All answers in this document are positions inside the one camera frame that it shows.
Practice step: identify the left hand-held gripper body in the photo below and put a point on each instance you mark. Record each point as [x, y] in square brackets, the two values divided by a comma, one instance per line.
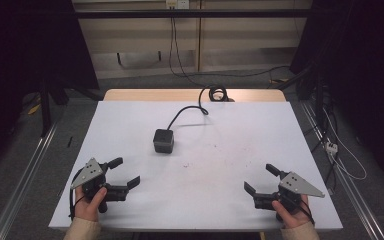
[91, 173]

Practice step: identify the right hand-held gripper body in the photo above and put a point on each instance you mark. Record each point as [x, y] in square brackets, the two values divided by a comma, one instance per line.
[296, 186]

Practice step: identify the person's right hand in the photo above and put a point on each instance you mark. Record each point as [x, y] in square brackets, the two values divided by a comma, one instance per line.
[295, 220]

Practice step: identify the person's left hand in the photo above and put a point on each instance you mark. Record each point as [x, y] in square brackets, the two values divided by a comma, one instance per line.
[86, 209]

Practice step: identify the black cube power adapter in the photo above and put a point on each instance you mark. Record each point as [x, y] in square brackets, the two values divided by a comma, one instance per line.
[163, 140]

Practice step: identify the white power plug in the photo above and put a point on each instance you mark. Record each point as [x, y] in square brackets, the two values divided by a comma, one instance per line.
[332, 147]

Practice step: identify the black metal stand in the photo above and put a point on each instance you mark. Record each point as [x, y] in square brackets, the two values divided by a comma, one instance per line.
[45, 110]

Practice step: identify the yellow floor tape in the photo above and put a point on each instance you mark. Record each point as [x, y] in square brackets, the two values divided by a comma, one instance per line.
[34, 109]

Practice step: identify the black curtain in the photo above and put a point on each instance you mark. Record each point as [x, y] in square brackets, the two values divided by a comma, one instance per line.
[363, 66]
[26, 43]

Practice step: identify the aluminium floor rail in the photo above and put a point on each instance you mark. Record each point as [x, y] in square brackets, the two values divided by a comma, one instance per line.
[350, 186]
[23, 183]

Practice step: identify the black horizontal frame bar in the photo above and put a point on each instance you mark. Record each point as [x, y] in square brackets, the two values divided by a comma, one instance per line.
[193, 13]

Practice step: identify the white wall socket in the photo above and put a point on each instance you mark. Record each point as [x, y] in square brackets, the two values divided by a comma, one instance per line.
[177, 4]

